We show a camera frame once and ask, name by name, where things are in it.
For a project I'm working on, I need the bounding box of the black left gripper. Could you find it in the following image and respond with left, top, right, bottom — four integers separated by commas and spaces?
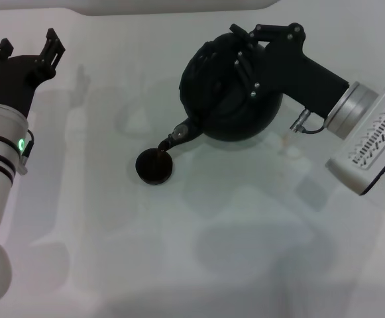
0, 28, 66, 117

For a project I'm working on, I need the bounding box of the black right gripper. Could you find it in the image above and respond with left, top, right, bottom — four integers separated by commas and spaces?
229, 23, 351, 119

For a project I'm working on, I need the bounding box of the black round teapot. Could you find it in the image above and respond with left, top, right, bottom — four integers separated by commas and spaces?
158, 31, 283, 157

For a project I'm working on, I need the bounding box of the small black teacup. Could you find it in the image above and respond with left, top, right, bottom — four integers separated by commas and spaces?
135, 148, 174, 186

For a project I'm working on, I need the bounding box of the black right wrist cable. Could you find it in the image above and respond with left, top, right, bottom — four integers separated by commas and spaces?
290, 108, 328, 135

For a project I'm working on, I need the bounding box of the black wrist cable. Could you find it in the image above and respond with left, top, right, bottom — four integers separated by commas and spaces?
290, 108, 328, 135
15, 128, 34, 167

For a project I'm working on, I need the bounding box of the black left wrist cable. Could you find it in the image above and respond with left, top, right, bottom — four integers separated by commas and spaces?
15, 128, 34, 167

